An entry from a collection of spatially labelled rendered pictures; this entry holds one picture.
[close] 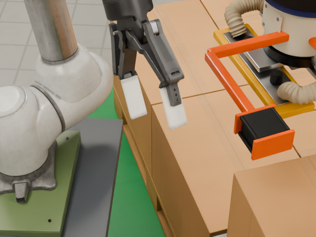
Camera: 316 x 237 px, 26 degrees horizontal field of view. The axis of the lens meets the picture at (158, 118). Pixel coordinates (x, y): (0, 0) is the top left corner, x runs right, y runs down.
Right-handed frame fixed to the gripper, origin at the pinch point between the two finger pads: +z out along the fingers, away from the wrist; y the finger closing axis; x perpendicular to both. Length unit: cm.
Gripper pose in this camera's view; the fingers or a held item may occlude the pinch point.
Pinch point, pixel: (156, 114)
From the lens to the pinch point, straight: 110.5
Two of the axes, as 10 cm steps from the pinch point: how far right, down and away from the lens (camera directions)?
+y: 4.7, 1.1, -8.8
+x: 8.5, -3.3, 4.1
